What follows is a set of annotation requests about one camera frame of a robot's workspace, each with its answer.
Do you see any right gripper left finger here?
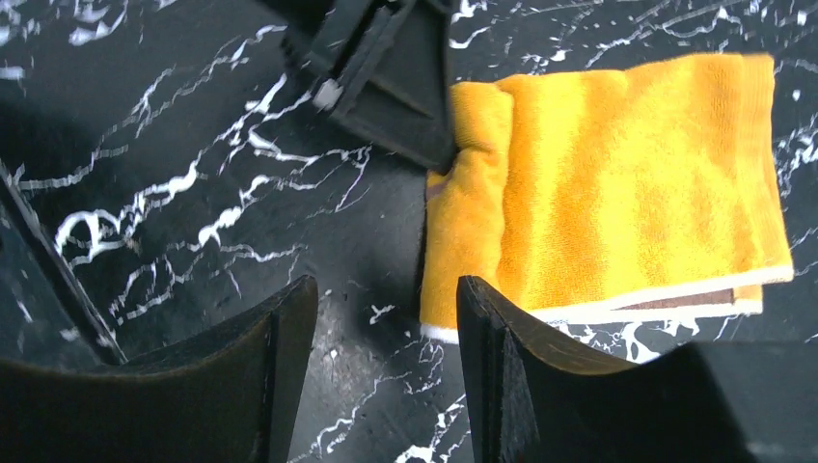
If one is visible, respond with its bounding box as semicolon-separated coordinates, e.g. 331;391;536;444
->
1;276;318;462

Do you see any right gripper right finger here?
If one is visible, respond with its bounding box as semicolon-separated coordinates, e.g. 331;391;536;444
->
456;276;818;463

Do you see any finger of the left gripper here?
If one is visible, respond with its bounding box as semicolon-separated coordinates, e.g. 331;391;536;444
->
281;0;456;173

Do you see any yellow bear towel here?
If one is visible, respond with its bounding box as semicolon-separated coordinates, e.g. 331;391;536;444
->
420;53;794;343

